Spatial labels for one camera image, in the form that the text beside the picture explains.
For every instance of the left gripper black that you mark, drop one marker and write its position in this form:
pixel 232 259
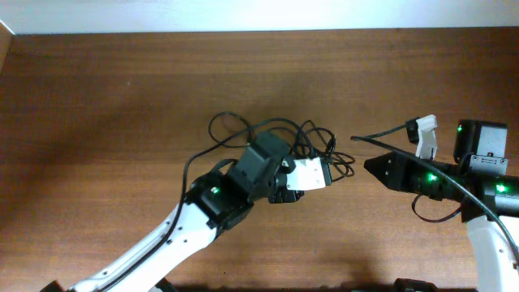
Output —
pixel 286 195

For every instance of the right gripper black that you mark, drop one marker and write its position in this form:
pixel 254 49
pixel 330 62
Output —
pixel 405 173

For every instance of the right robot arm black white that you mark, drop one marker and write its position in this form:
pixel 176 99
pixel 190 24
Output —
pixel 493 256

